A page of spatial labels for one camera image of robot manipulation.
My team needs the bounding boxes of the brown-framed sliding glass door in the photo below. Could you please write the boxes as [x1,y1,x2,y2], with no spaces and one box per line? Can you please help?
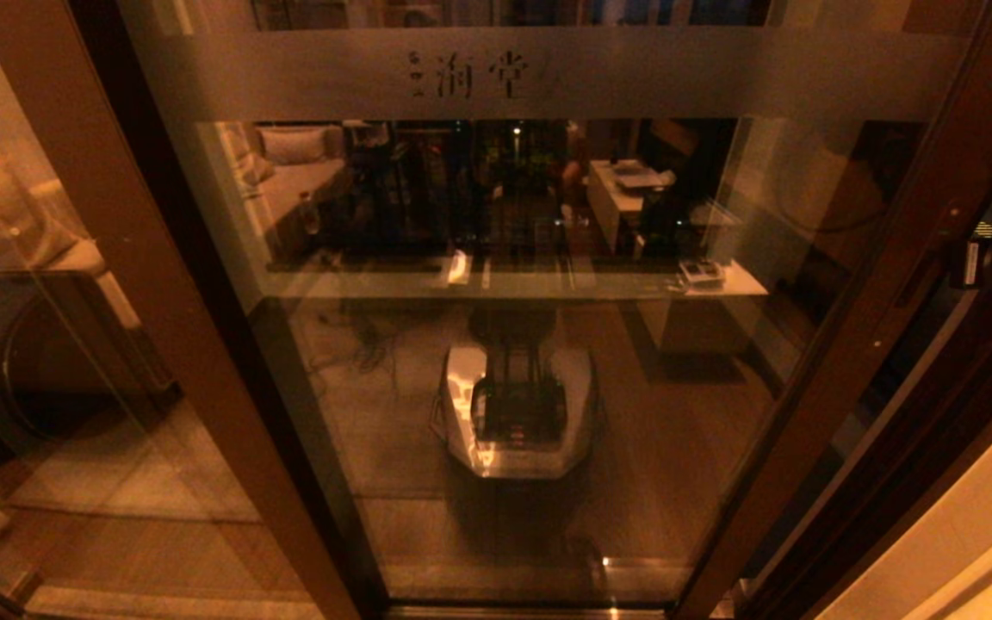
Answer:
[74,0,992,620]

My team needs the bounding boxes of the dark brown door jamb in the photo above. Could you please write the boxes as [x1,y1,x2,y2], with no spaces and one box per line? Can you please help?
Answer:
[733,112,992,620]

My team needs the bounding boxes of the brown-framed fixed glass panel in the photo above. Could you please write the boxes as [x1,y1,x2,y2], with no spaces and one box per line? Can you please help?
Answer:
[0,0,387,620]

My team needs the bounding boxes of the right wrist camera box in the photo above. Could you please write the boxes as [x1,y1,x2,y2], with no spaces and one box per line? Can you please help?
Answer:
[948,220,992,294]

